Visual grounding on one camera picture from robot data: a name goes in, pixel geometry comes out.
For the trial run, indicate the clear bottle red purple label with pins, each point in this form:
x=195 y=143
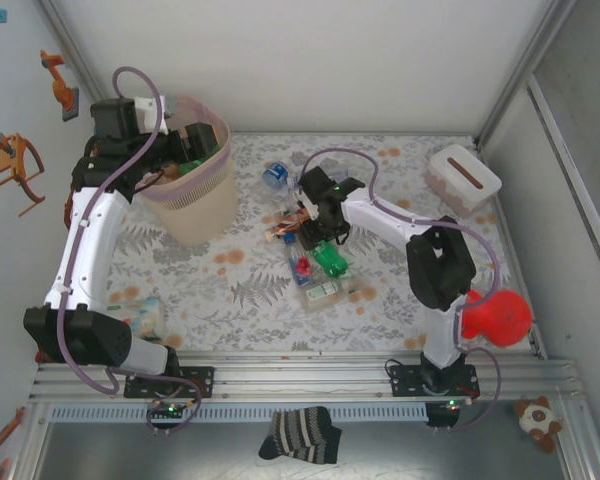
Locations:
x=341 y=172

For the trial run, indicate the amber tea bottle red label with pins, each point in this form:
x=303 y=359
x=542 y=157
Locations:
x=172 y=171

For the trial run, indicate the green bottle large green label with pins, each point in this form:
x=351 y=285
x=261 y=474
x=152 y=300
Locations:
x=332 y=262

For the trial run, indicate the copper label plastic bottle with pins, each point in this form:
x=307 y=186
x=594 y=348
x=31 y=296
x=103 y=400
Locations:
x=285 y=225

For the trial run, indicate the clear bottle red flower label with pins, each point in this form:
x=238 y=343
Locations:
x=300 y=267

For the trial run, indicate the clear bottle green white label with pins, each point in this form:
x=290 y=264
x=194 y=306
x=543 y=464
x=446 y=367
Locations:
x=280 y=197

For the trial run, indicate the clear bottle dark blue label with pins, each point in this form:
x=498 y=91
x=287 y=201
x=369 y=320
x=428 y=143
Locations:
x=276 y=175

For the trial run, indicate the beige bin with pink liner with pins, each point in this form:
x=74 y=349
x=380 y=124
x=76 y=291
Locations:
x=200 y=210

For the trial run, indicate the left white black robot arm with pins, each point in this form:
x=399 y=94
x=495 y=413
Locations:
x=90 y=250

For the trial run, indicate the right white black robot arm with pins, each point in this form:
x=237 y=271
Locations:
x=440 y=260

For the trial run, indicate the white pink tissue box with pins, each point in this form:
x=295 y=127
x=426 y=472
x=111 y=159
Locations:
x=460 y=175

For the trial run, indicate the colourful tissue pack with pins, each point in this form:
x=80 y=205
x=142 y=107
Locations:
x=140 y=320

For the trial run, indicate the red plastic toy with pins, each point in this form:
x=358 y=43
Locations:
x=505 y=317

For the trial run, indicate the black grey striped sock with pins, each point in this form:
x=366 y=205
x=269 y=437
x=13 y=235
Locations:
x=300 y=435

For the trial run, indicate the small lit circuit board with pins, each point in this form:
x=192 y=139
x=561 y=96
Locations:
x=452 y=402
x=169 y=410

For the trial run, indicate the brown white plush toy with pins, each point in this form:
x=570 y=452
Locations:
x=535 y=417

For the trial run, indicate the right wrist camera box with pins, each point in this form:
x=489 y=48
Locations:
x=307 y=205

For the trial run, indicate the aluminium frame post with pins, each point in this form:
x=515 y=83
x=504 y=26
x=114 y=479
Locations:
x=75 y=47
x=530 y=50

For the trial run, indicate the orange claw machine wall sticker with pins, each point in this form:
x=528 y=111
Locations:
x=10 y=160

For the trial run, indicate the aluminium mounting rail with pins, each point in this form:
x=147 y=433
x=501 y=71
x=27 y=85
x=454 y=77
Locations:
x=305 y=380

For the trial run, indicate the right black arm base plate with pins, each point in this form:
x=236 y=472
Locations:
x=402 y=380

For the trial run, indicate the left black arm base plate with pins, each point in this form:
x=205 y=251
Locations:
x=202 y=382

